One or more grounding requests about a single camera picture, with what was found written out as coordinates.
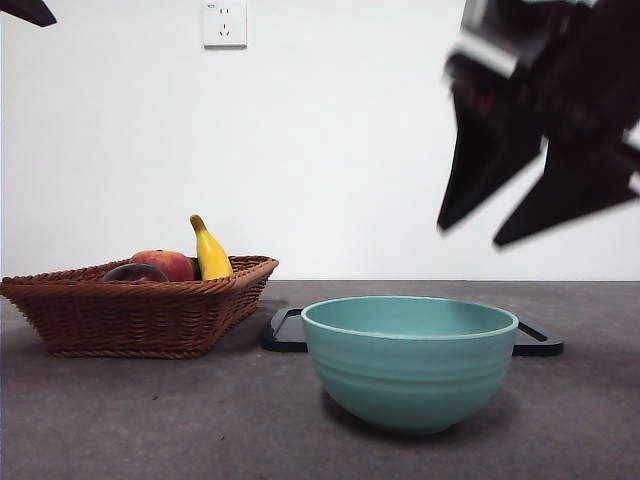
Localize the teal ceramic bowl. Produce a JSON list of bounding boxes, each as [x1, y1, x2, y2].
[[300, 295, 519, 435]]

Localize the dark purple plum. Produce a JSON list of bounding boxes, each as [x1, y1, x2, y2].
[[102, 263, 170, 283]]

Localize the brown wicker basket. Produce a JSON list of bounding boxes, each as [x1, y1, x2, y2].
[[0, 255, 280, 360]]

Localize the yellow banana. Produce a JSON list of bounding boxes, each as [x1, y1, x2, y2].
[[188, 214, 235, 281]]

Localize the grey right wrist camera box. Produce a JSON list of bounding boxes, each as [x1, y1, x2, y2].
[[451, 2, 551, 79]]

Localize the dark green rectangular tray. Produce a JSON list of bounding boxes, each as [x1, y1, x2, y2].
[[259, 307, 565, 357]]

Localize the white wall socket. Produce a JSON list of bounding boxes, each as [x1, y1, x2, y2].
[[202, 0, 248, 50]]

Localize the red orange peach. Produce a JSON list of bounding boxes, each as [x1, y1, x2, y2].
[[130, 248, 195, 282]]

